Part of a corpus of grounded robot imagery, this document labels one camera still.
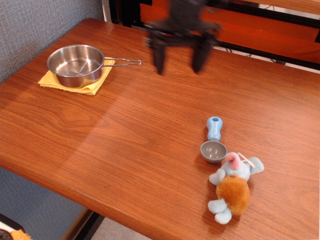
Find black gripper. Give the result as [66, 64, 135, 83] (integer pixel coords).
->
[145, 0, 221, 75]

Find stainless steel pot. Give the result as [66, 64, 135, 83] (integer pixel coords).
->
[47, 44, 142, 88]

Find yellow folded cloth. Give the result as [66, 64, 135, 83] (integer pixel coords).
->
[38, 58, 116, 96]

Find blue and orange plush toy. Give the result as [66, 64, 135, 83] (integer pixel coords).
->
[207, 152, 264, 225]

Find orange fuzzy object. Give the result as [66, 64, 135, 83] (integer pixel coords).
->
[0, 229, 32, 240]

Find orange panel black frame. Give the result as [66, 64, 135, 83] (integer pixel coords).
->
[109, 0, 320, 70]

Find blue handled grey scoop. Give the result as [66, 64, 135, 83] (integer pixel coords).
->
[200, 116, 228, 163]

